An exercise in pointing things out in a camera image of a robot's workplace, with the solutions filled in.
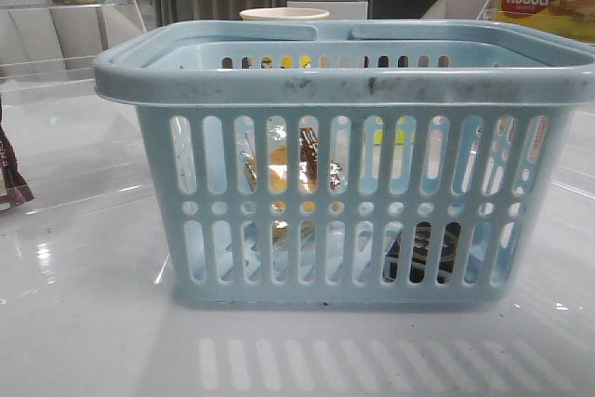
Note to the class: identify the light blue plastic basket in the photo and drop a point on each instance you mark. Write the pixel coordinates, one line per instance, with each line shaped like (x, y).
(431, 120)

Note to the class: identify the packaged bread slice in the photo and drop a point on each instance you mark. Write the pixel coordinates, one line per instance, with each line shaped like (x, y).
(279, 173)

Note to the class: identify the grey armchair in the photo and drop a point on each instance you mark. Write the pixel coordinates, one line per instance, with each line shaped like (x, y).
(457, 9)

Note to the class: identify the clear acrylic display shelf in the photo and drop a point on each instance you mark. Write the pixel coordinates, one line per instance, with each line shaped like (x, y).
(76, 151)

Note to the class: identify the yellow popcorn paper cup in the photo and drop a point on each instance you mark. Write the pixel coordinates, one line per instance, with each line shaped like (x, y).
(284, 13)

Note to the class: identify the red snack packet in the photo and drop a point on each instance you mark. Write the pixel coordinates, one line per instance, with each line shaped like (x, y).
(15, 190)

